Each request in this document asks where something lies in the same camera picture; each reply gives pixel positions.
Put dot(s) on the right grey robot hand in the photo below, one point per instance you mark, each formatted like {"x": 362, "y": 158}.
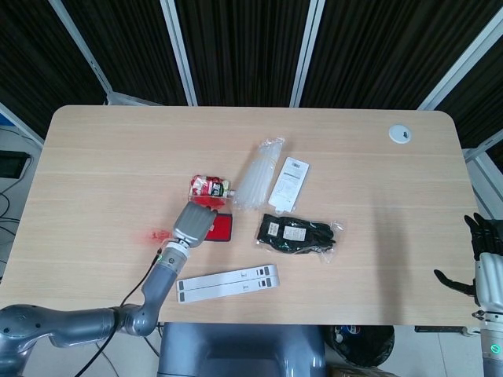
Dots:
{"x": 489, "y": 275}

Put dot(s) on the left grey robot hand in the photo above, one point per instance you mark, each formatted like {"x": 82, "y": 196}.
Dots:
{"x": 194, "y": 225}

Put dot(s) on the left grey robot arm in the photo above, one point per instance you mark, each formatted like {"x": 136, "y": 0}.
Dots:
{"x": 78, "y": 318}

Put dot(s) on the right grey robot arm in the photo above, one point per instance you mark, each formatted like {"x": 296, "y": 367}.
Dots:
{"x": 493, "y": 345}

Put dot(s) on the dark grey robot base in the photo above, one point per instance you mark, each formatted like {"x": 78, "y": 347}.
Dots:
{"x": 239, "y": 349}

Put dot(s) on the red ink pad clear lid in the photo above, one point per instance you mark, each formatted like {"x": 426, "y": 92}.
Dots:
{"x": 222, "y": 229}

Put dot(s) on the red snack pouch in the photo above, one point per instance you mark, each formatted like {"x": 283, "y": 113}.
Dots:
{"x": 208, "y": 186}

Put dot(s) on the white folding laptop stand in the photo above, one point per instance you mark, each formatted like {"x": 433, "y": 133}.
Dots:
{"x": 228, "y": 283}

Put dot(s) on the bag of clear glue sticks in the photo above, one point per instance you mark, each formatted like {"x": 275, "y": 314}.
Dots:
{"x": 255, "y": 180}

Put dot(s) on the black gloves in plastic bag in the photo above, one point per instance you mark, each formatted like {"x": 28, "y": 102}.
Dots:
{"x": 298, "y": 233}

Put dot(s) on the white printed flat packet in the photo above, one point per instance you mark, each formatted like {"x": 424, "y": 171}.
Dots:
{"x": 290, "y": 182}

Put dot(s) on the black waste bin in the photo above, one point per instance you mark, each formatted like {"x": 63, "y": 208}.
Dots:
{"x": 361, "y": 345}

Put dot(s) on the black box device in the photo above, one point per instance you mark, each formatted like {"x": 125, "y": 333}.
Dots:
{"x": 12, "y": 165}

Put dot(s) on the white partition post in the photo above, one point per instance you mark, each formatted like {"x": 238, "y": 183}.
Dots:
{"x": 460, "y": 66}
{"x": 307, "y": 51}
{"x": 82, "y": 51}
{"x": 178, "y": 51}

